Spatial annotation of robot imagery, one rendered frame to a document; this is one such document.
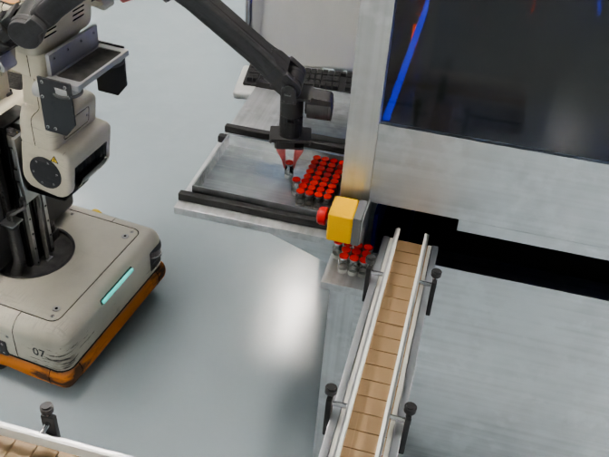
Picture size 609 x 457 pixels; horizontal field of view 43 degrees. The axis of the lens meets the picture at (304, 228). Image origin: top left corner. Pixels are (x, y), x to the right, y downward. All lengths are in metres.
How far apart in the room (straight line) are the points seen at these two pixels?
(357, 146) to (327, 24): 1.08
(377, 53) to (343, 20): 1.12
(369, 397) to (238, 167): 0.84
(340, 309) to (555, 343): 0.51
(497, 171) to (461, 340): 0.48
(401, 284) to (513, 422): 0.62
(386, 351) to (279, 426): 1.09
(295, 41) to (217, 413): 1.25
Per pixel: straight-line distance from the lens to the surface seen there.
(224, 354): 2.73
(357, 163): 1.66
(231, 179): 1.98
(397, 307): 1.58
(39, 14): 1.90
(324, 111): 1.85
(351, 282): 1.70
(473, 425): 2.14
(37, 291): 2.62
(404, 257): 1.70
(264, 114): 2.27
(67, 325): 2.50
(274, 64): 1.78
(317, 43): 2.69
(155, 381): 2.67
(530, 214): 1.68
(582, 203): 1.66
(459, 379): 2.01
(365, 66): 1.55
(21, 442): 1.38
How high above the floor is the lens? 2.00
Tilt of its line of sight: 38 degrees down
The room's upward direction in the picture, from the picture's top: 4 degrees clockwise
